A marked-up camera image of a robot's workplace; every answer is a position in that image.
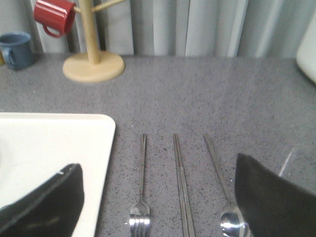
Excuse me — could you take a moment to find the blue enamel mug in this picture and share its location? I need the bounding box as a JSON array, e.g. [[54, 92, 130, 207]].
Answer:
[[0, 32, 35, 70]]

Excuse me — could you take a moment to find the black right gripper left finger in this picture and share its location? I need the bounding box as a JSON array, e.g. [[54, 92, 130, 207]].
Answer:
[[0, 163, 84, 237]]

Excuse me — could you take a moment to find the silver metal spoon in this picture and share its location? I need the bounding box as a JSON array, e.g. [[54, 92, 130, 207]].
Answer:
[[203, 134, 253, 237]]

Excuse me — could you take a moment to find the red enamel mug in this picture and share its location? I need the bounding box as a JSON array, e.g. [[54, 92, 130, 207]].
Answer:
[[33, 0, 76, 38]]

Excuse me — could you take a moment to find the silver metal chopstick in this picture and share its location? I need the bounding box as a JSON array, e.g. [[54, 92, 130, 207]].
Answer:
[[173, 134, 190, 237], [177, 135, 196, 237]]

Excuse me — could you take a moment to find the cream rabbit serving tray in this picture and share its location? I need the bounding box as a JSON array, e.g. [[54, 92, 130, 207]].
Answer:
[[0, 113, 116, 237]]

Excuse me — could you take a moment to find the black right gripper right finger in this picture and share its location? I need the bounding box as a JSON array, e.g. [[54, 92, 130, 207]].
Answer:
[[235, 154, 316, 237]]

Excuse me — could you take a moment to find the wooden mug tree stand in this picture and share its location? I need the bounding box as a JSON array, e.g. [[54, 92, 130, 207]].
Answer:
[[63, 0, 125, 83]]

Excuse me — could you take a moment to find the silver metal fork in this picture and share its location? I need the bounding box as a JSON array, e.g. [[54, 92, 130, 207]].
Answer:
[[129, 134, 151, 237]]

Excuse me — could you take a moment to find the white object at right edge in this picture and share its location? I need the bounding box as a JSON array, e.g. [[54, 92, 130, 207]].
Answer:
[[296, 12, 316, 83]]

